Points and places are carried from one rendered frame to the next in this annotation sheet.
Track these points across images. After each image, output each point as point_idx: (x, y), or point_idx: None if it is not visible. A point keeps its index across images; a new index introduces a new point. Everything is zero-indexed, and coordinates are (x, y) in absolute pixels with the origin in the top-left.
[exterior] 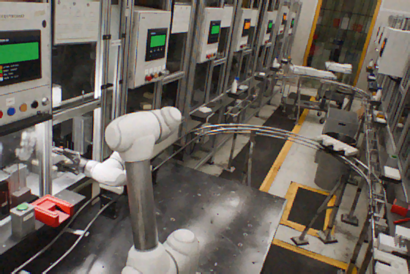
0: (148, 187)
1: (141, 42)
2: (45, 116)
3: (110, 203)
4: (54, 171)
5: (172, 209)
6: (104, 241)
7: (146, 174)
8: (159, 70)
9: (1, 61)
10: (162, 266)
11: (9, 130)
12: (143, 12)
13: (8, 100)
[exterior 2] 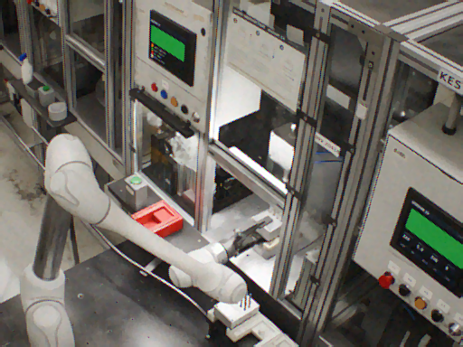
0: (42, 217)
1: (387, 196)
2: (181, 128)
3: (198, 309)
4: None
5: None
6: (161, 314)
7: (44, 204)
8: (441, 311)
9: (153, 40)
10: (23, 285)
11: (147, 105)
12: (402, 144)
13: (163, 82)
